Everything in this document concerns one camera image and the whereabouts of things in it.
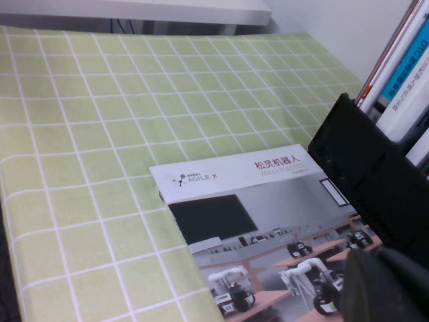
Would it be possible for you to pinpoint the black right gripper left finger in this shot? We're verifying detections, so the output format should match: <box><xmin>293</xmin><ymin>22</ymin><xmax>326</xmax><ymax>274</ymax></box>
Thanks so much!
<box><xmin>337</xmin><ymin>248</ymin><xmax>420</xmax><ymax>322</ymax></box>

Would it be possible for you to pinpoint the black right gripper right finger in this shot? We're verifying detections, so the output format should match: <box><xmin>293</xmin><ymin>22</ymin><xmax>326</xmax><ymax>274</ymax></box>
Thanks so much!
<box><xmin>378</xmin><ymin>247</ymin><xmax>429</xmax><ymax>322</ymax></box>

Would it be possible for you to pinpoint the black perforated book holder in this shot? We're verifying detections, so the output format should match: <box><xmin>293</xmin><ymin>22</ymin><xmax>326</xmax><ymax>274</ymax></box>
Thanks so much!
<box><xmin>307</xmin><ymin>93</ymin><xmax>429</xmax><ymax>266</ymax></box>

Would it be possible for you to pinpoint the blue and white book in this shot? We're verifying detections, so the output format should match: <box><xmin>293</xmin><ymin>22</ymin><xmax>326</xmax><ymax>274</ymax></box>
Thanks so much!
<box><xmin>375</xmin><ymin>19</ymin><xmax>429</xmax><ymax>142</ymax></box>

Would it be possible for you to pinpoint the thin red-edged book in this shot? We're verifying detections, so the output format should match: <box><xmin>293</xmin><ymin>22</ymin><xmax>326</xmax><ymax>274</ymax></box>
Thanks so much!
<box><xmin>354</xmin><ymin>0</ymin><xmax>422</xmax><ymax>107</ymax></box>

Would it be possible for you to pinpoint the green checked tablecloth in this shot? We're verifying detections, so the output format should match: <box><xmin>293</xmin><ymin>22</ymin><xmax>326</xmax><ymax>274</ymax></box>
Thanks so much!
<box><xmin>0</xmin><ymin>25</ymin><xmax>366</xmax><ymax>322</ymax></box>

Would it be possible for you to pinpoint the white shelf board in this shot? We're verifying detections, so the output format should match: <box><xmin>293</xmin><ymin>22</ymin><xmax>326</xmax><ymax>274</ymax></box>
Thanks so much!
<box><xmin>0</xmin><ymin>0</ymin><xmax>272</xmax><ymax>28</ymax></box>

